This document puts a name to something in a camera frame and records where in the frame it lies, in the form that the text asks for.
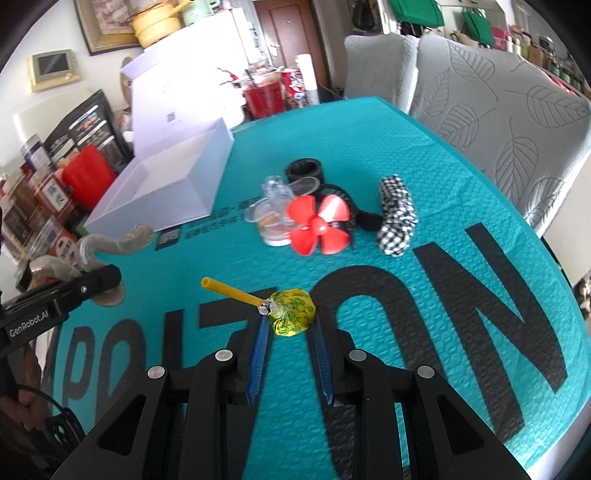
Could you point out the white open gift box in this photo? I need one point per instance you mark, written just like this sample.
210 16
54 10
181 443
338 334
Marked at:
182 114

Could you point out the green tote bag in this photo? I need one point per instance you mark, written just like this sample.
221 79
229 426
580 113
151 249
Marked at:
425 13

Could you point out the black ring cuff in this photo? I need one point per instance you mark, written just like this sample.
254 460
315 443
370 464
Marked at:
304 167

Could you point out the grey leaf pattern chair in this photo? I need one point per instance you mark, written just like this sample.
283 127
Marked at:
527 134

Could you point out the brown door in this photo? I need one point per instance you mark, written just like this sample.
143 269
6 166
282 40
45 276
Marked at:
290 28

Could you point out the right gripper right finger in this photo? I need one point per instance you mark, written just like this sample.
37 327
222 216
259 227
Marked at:
407 421

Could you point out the teal bubble mailer mat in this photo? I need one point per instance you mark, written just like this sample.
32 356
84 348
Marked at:
477 296

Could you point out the black hair claw clip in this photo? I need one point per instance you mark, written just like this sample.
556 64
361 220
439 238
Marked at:
358 218

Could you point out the red canister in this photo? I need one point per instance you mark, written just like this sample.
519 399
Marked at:
88 177

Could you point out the black white checkered scrunchie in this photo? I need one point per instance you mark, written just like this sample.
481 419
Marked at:
400 217

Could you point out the beige hair claw clip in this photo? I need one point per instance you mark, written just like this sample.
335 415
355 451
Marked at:
50 267

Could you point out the person left hand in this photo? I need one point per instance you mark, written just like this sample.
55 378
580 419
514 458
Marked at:
27 411

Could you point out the framed picture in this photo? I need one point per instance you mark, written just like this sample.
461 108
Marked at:
104 25

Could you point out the yellow lollipop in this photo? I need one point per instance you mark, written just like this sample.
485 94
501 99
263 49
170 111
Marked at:
289 312

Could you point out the red drink cup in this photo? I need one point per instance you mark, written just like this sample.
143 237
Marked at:
264 100

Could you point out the green kettle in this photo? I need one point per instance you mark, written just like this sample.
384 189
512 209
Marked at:
198 9

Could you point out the red cartoon can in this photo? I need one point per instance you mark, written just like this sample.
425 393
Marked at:
293 86

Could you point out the white refrigerator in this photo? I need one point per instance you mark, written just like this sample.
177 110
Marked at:
217 46

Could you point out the yellow pot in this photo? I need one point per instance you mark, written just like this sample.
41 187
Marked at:
157 22

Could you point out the gold wall intercom panel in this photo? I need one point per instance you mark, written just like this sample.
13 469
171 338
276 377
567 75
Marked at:
52 69

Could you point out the red propeller toy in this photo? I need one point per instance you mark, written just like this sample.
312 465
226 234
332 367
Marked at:
316 225

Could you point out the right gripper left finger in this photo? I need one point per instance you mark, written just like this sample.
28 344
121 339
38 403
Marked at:
174 424

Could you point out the black snack pouch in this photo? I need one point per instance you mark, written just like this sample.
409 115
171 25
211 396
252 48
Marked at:
91 123

